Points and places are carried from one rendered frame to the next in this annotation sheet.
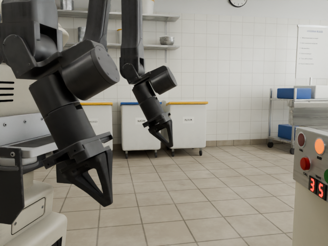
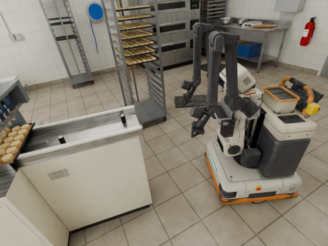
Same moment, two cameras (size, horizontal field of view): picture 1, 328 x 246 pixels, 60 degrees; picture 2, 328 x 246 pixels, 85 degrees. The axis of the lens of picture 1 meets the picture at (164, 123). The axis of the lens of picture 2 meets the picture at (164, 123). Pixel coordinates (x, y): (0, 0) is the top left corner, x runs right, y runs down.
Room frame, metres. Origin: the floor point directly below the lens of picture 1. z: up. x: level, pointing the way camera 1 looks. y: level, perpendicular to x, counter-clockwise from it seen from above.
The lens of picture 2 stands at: (1.69, -0.42, 1.55)
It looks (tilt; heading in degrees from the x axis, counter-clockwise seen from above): 34 degrees down; 166
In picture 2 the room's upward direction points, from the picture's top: 5 degrees counter-clockwise
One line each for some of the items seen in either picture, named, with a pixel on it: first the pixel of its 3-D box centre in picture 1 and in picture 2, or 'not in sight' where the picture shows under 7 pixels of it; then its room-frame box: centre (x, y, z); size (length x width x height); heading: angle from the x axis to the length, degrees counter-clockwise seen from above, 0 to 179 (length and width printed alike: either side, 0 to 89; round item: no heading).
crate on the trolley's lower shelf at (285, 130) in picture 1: (300, 131); not in sight; (4.37, -2.13, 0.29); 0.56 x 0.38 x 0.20; 109
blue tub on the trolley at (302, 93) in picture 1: (293, 93); not in sight; (4.29, -1.95, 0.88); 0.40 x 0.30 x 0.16; 14
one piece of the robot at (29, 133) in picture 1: (38, 157); (223, 115); (0.68, 0.31, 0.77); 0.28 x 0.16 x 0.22; 166
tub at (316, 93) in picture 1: (312, 92); not in sight; (4.43, -2.30, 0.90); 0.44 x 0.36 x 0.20; 19
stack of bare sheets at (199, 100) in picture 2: not in sight; (191, 100); (-0.96, 0.79, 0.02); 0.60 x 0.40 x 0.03; 73
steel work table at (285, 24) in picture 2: not in sight; (240, 42); (-2.53, 2.87, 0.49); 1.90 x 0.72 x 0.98; 11
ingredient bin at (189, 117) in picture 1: (183, 127); not in sight; (4.14, -0.29, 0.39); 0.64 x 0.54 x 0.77; 8
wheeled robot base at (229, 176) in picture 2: not in sight; (246, 166); (0.75, 0.59, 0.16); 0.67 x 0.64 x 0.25; 76
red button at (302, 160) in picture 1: (306, 163); not in sight; (0.65, -0.34, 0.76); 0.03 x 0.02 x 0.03; 1
